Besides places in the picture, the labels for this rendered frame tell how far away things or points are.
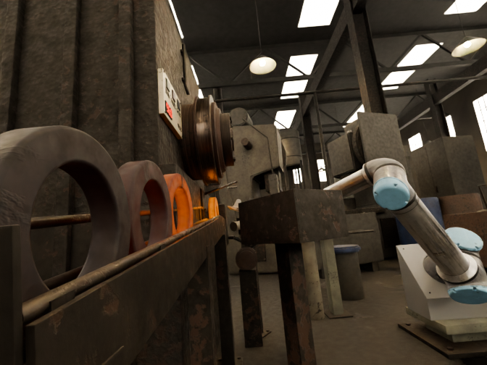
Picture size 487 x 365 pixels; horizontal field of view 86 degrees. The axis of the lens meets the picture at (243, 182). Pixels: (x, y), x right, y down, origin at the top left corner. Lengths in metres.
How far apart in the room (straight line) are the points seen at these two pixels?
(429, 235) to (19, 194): 1.23
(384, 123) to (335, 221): 4.39
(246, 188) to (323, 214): 3.35
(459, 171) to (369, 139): 1.86
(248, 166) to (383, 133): 2.34
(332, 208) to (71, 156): 0.66
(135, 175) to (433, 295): 1.55
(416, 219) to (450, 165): 4.69
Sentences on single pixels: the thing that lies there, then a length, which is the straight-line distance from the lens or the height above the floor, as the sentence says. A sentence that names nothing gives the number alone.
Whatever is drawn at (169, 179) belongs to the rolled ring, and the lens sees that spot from 0.57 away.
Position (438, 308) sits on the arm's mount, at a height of 0.17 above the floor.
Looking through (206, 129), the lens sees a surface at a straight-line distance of 1.21.
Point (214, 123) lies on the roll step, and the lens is 1.25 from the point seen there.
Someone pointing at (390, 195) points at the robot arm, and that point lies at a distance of 1.10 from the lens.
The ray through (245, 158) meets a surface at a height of 1.79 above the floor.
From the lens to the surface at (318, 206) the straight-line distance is 0.74.
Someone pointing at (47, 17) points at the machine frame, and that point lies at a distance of 1.40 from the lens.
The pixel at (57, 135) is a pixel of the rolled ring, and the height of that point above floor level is 0.71.
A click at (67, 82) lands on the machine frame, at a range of 1.15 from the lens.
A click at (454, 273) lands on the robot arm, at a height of 0.38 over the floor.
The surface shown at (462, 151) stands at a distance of 6.11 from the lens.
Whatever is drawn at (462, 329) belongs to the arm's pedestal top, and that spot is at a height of 0.10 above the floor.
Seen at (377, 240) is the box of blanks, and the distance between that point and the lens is 3.88.
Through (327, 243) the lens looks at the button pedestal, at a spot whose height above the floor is 0.49.
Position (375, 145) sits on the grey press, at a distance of 4.78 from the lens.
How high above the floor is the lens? 0.62
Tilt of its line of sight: 11 degrees up
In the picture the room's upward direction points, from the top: 5 degrees counter-clockwise
